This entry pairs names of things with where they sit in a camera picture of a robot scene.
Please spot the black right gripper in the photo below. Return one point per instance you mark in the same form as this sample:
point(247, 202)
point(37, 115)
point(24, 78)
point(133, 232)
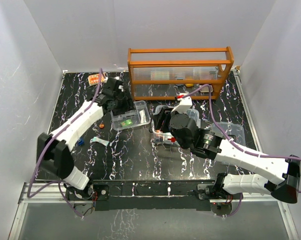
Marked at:
point(164, 116)

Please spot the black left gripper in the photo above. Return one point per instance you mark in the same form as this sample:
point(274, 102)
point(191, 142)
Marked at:
point(128, 105)

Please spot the green wind oil box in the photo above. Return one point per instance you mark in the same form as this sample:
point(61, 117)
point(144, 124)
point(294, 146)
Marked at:
point(126, 123)

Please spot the white paper sachet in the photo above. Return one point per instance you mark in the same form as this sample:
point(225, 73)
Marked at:
point(142, 116)
point(100, 141)

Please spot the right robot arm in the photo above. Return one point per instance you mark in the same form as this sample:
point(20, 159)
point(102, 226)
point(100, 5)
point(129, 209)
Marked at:
point(277, 177)

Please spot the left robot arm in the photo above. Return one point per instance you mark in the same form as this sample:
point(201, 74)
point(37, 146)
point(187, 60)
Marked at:
point(54, 149)

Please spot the clear medicine kit box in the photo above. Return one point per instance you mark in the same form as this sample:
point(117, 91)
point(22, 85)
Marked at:
point(166, 137)

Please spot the clear kit box lid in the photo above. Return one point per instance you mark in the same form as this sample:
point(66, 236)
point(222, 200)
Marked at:
point(235, 131)

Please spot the clear compartment organizer tray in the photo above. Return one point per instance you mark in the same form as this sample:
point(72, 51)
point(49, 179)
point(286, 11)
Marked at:
point(133, 115)

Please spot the orange snack packet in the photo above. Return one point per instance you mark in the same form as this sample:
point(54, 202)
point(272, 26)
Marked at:
point(97, 78)

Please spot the open cardboard box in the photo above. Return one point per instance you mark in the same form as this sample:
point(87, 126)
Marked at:
point(206, 89)

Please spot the blue stapler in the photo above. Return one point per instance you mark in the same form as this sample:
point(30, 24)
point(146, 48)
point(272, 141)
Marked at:
point(80, 142)

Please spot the orange wooden shelf rack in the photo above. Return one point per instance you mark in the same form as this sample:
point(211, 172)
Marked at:
point(161, 73)

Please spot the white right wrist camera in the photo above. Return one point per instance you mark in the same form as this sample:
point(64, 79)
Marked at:
point(184, 103)

